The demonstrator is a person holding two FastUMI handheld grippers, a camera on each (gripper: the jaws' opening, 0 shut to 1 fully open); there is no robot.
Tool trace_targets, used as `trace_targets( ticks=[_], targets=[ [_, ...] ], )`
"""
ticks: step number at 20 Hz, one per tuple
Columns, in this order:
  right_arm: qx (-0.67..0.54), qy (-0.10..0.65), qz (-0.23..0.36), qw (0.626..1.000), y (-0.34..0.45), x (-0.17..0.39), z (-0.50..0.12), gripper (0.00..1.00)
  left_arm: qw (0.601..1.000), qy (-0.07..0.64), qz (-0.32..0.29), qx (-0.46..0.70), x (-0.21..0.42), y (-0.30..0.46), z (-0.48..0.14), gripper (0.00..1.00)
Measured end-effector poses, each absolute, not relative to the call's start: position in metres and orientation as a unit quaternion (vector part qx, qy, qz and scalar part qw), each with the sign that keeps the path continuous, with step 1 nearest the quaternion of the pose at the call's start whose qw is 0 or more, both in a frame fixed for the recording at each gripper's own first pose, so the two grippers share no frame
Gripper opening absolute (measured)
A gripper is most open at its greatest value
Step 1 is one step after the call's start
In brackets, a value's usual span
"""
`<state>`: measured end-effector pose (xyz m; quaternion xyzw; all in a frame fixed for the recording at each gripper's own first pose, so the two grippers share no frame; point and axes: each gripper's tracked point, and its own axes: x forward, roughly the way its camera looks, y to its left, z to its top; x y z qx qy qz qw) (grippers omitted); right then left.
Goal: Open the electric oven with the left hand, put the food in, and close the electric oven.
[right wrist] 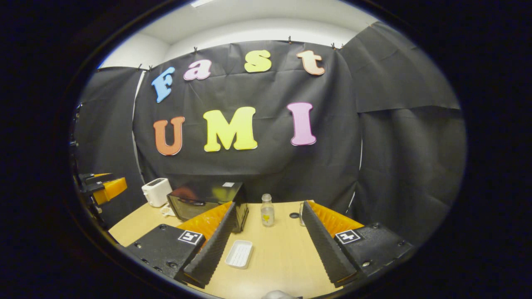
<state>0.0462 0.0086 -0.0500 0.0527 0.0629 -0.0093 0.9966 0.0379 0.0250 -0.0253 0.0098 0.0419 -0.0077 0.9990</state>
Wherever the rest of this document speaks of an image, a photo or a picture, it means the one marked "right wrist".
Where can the black electric oven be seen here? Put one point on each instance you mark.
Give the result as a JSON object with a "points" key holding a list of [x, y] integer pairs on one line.
{"points": [[208, 195]]}

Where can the white toaster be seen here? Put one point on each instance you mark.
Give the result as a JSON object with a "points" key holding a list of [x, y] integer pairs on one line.
{"points": [[157, 193]]}

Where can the white rectangular plate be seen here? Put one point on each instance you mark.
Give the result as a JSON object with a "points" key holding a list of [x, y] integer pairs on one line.
{"points": [[239, 254]]}

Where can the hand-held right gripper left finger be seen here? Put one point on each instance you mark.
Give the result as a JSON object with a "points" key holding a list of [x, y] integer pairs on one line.
{"points": [[216, 247]]}

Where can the small white object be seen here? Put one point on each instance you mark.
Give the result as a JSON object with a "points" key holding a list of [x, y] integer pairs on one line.
{"points": [[167, 211]]}

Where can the clear glass bottle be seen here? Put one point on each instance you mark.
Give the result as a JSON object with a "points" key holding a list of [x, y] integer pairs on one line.
{"points": [[267, 211]]}

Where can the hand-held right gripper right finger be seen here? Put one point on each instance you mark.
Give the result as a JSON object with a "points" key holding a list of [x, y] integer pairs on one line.
{"points": [[322, 245]]}

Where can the black backdrop cloth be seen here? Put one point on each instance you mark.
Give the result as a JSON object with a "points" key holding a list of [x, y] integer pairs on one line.
{"points": [[291, 166]]}

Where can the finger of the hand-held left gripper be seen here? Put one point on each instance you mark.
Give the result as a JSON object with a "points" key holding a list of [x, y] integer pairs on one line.
{"points": [[110, 190], [103, 175]]}

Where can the ceiling light panel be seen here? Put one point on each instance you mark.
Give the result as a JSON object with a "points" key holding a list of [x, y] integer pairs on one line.
{"points": [[202, 3]]}

